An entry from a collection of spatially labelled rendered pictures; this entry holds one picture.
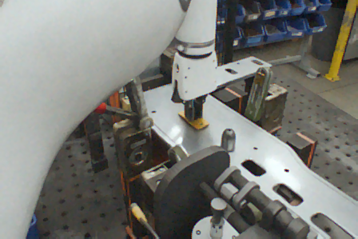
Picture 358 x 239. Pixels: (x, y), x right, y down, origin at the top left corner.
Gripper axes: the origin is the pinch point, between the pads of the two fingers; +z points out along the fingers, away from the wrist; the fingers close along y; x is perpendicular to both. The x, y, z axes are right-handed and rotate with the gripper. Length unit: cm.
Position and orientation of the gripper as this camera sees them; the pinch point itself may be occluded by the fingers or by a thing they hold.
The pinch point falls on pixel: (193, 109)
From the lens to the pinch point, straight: 76.9
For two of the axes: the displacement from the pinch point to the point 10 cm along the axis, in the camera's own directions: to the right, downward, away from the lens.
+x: -5.7, -4.3, 7.0
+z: 0.0, 8.5, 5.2
